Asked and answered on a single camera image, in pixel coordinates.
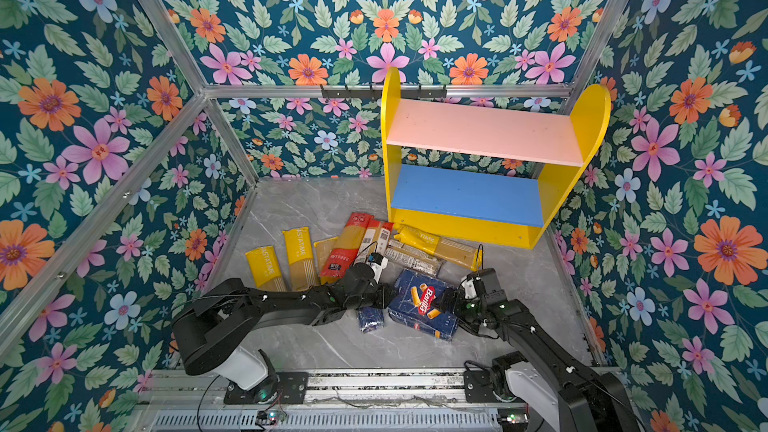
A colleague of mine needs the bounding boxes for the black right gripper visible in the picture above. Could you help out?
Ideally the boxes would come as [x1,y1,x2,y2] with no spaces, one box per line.
[429,287,487,331]

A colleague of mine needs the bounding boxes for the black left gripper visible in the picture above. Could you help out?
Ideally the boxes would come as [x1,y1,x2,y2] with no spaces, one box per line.
[348,284,404,313]

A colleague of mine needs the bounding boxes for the blue Barilla spaghetti box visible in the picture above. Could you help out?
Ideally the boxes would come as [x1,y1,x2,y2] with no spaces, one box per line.
[357,307,385,333]

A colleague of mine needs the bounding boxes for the blue Barilla rigatoni box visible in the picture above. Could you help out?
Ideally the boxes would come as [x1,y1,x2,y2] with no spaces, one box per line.
[387,269,458,341]

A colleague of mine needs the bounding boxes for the red spaghetti bag white label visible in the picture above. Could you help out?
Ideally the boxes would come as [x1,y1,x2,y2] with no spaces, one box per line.
[355,218,393,264]

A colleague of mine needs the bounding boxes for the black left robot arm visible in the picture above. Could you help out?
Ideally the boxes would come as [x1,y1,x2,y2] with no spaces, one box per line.
[171,263,397,392]

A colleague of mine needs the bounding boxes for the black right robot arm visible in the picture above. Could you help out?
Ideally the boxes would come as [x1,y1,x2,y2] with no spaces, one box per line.
[432,268,644,431]

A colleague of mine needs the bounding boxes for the yellow Pastatime bag near shelf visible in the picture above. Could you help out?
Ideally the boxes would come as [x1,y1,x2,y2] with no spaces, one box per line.
[395,224,483,272]

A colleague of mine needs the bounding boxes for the yellow pink blue shelf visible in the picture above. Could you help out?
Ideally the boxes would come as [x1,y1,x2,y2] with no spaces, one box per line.
[380,69,612,249]

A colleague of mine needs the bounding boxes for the blue Ankara spaghetti bag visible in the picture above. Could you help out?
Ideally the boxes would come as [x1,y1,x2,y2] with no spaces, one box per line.
[384,240,445,277]

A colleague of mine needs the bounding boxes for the yellow-ended clear spaghetti bag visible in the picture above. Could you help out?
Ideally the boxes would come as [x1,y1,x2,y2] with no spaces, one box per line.
[313,237,337,285]

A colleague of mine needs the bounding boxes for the yellow Pastatime spaghetti bag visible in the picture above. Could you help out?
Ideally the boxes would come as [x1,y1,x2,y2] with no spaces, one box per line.
[283,227,318,291]

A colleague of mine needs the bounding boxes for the yellow spaghetti bag far left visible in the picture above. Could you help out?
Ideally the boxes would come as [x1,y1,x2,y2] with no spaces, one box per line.
[245,246,288,292]

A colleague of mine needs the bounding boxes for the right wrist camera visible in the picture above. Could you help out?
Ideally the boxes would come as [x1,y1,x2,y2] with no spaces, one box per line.
[460,276,477,301]

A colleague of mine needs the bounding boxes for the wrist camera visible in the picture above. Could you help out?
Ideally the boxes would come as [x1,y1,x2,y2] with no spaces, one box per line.
[460,276,477,301]
[365,252,388,282]

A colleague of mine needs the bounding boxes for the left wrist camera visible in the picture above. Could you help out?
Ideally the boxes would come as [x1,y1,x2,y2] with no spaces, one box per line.
[365,252,388,282]

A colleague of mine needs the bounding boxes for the black wall hook rail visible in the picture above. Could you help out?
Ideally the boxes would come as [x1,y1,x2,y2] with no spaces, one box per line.
[320,84,448,101]

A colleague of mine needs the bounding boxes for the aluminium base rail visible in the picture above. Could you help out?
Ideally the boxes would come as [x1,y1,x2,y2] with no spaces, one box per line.
[127,366,565,431]

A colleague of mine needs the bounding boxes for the aluminium frame post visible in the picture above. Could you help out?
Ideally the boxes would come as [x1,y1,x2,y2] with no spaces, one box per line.
[138,0,258,187]

